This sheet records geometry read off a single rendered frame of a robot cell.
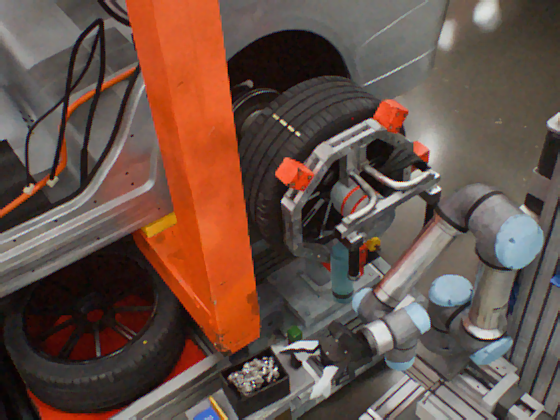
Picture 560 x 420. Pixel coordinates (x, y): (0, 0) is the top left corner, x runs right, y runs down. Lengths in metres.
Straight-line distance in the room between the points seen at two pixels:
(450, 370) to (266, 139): 0.94
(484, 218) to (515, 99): 2.83
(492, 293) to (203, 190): 0.79
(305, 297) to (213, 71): 1.51
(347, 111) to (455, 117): 1.95
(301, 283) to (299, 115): 0.94
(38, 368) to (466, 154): 2.48
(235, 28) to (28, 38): 1.18
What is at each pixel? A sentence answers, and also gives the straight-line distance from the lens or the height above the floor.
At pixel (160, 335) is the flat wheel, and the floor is 0.50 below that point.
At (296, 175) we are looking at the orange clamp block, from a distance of 2.28.
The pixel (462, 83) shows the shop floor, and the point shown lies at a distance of 4.58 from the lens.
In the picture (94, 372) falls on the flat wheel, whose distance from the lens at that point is 2.66.
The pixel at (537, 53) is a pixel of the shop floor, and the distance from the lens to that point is 4.92.
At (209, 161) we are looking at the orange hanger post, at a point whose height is 1.40.
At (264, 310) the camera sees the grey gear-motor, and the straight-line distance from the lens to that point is 2.82.
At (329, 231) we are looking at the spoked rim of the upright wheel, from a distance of 2.77.
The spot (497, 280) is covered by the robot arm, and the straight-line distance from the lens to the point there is 1.81.
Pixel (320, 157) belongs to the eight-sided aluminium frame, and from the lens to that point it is 2.34.
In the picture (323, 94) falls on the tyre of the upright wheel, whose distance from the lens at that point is 2.47.
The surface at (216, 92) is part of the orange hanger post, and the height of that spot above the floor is 1.60.
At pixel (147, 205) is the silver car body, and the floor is 0.84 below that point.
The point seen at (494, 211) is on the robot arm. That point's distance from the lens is 1.71.
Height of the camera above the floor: 2.66
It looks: 46 degrees down
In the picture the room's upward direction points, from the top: 5 degrees counter-clockwise
